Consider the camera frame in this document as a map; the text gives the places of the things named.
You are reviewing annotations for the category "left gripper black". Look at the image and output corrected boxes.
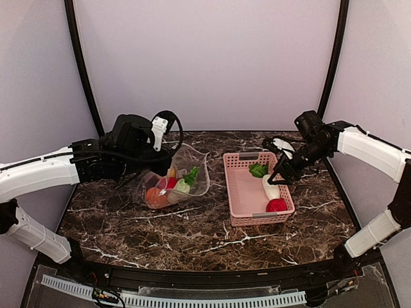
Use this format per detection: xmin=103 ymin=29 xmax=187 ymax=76
xmin=116 ymin=143 xmax=175 ymax=176

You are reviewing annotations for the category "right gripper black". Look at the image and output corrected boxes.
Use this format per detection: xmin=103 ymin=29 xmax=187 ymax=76
xmin=268 ymin=139 xmax=331 ymax=184

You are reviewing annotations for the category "red toy fruit front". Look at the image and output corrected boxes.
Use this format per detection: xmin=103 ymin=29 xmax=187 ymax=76
xmin=266 ymin=198 xmax=288 ymax=212

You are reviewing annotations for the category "pink perforated plastic basket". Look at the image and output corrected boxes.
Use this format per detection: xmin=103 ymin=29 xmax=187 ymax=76
xmin=223 ymin=151 xmax=295 ymax=227

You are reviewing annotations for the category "orange toy fruit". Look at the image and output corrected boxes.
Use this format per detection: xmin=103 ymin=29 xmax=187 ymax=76
xmin=145 ymin=187 xmax=168 ymax=209

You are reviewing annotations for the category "red toy apple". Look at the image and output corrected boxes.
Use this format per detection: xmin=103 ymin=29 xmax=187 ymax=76
xmin=166 ymin=177 xmax=178 ymax=190

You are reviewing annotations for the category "white toy radish with leaves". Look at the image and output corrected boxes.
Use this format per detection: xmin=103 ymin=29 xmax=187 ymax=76
xmin=168 ymin=167 xmax=200 ymax=205

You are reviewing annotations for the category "clear zip top bag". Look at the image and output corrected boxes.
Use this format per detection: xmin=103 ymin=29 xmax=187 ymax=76
xmin=132 ymin=144 xmax=210 ymax=210

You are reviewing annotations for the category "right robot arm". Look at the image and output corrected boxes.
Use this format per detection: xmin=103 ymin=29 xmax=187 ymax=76
xmin=263 ymin=110 xmax=410 ymax=278

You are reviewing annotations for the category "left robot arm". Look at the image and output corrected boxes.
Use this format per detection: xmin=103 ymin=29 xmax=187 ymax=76
xmin=1 ymin=110 xmax=184 ymax=280

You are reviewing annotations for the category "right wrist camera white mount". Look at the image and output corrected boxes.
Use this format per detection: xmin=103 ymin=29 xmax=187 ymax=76
xmin=262 ymin=138 xmax=295 ymax=159

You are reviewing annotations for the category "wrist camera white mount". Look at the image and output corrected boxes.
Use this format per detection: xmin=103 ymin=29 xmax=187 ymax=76
xmin=262 ymin=138 xmax=295 ymax=159
xmin=152 ymin=116 xmax=168 ymax=151

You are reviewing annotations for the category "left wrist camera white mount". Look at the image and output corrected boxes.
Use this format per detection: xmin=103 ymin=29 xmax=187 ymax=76
xmin=152 ymin=116 xmax=168 ymax=151

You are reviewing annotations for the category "right black frame post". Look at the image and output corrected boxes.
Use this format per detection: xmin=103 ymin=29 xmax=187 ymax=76
xmin=317 ymin=0 xmax=350 ymax=119

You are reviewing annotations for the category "black frame post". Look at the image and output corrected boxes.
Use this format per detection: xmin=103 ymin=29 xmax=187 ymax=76
xmin=64 ymin=0 xmax=105 ymax=137
xmin=317 ymin=0 xmax=350 ymax=119

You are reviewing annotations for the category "black front rail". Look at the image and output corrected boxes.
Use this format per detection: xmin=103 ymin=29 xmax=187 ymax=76
xmin=45 ymin=259 xmax=360 ymax=289

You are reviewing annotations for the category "white slotted cable duct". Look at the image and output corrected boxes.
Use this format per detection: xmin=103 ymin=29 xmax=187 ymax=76
xmin=40 ymin=274 xmax=307 ymax=308

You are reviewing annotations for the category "left black frame post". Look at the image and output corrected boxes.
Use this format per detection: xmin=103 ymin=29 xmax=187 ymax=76
xmin=64 ymin=0 xmax=105 ymax=137

